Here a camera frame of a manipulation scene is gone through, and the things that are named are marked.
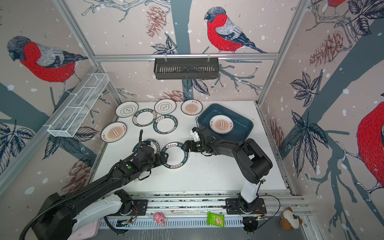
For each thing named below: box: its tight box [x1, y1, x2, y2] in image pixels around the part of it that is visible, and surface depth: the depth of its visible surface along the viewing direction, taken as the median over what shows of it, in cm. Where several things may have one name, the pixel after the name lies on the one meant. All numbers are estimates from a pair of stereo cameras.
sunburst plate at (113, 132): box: [100, 121, 128, 143], surface depth 106 cm
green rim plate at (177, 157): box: [162, 141, 189, 169], surface depth 92 cm
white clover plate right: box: [154, 98, 177, 115], surface depth 121 cm
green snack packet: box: [206, 211, 225, 229], surface depth 71 cm
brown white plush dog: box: [280, 207, 303, 231], surface depth 70 cm
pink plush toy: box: [153, 212, 167, 227], surface depth 70 cm
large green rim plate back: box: [153, 114, 178, 135], surface depth 110 cm
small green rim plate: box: [132, 108, 157, 127], surface depth 113 cm
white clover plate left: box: [115, 101, 139, 118], surface depth 120 cm
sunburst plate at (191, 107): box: [180, 99, 204, 116], surface depth 120 cm
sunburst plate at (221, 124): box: [209, 114, 234, 135], surface depth 109 cm
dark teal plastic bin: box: [198, 104, 254, 141], surface depth 108 cm
